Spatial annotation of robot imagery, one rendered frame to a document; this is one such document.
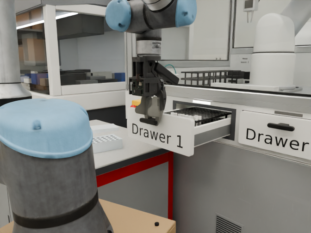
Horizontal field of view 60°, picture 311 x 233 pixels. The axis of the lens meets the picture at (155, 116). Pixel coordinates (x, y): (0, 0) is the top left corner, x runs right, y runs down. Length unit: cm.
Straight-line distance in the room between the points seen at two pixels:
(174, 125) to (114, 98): 97
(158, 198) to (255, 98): 55
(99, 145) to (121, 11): 51
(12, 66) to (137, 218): 33
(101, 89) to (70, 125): 134
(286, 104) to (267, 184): 27
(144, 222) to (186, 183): 68
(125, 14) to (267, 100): 50
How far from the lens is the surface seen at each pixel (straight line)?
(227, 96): 97
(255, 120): 91
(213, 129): 89
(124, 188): 100
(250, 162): 97
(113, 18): 71
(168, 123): 82
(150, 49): 79
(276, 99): 89
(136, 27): 70
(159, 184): 112
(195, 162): 111
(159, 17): 65
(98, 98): 167
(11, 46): 48
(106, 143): 102
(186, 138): 78
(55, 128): 34
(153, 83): 80
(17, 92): 47
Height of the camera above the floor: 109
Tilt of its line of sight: 12 degrees down
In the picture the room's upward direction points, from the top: straight up
